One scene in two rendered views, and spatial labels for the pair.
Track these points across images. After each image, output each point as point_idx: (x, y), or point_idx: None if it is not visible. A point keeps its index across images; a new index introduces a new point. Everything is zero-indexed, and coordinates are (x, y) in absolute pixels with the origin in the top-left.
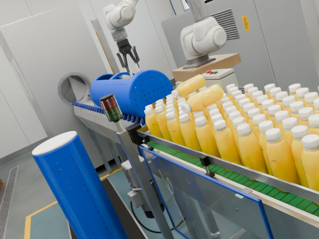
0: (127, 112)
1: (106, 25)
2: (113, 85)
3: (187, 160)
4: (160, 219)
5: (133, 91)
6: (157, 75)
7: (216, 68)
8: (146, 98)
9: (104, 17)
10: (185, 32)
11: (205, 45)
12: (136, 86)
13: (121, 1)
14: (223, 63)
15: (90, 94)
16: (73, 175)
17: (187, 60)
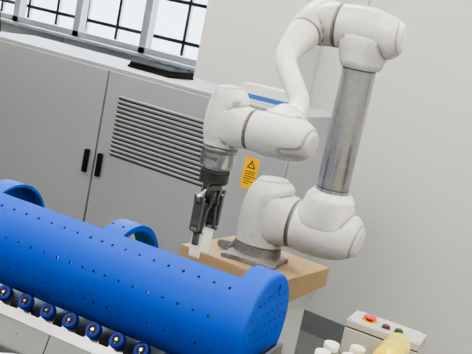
0: (171, 343)
1: (211, 126)
2: (148, 260)
3: None
4: None
5: (254, 314)
6: (284, 288)
7: (301, 286)
8: (258, 336)
9: (220, 109)
10: (276, 189)
11: (329, 244)
12: (260, 305)
13: (295, 109)
14: (310, 282)
15: None
16: None
17: (243, 243)
